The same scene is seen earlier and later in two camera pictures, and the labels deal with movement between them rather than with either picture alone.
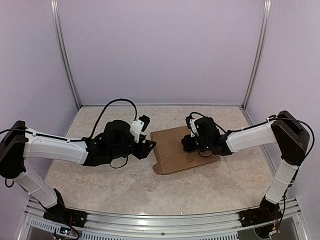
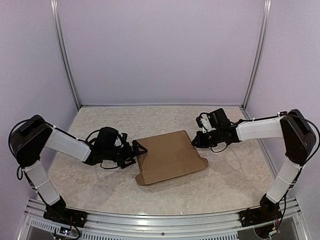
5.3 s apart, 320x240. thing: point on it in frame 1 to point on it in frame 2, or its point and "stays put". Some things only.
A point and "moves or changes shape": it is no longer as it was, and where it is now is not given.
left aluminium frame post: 60,35 stays put
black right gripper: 185,141 to 200,143
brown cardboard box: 170,154 moves or changes shape
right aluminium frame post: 255,69 stays put
